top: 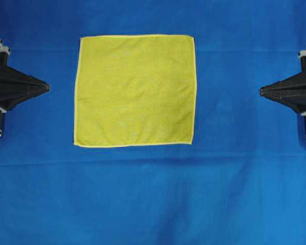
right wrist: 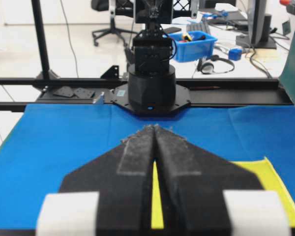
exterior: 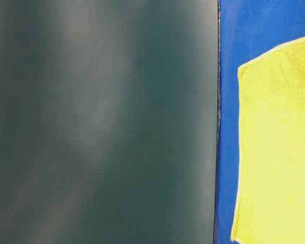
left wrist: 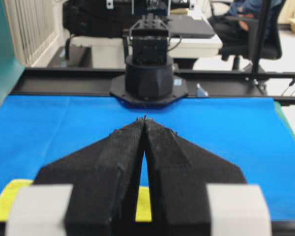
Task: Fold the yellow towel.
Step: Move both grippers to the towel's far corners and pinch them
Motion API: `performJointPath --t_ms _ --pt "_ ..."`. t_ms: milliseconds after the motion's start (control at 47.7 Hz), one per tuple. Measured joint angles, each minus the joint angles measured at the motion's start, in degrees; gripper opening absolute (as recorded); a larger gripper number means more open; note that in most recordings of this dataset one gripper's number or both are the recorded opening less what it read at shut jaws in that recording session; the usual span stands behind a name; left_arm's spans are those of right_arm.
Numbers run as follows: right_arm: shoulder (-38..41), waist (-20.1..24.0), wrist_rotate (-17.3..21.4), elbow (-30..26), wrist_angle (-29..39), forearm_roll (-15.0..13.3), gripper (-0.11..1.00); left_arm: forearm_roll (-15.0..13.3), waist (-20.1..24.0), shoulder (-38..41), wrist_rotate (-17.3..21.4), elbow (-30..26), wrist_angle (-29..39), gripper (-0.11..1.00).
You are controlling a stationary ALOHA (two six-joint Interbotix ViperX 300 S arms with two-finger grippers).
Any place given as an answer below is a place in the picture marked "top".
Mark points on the blue table cloth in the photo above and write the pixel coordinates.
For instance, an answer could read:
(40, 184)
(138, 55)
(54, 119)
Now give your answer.
(241, 181)

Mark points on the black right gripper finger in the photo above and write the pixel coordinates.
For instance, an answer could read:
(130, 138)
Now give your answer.
(296, 103)
(297, 81)

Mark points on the yellow-green microfiber towel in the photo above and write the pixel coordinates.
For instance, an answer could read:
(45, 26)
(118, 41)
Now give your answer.
(135, 90)

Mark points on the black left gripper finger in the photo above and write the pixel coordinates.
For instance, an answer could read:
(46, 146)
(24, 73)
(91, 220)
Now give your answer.
(9, 102)
(9, 74)

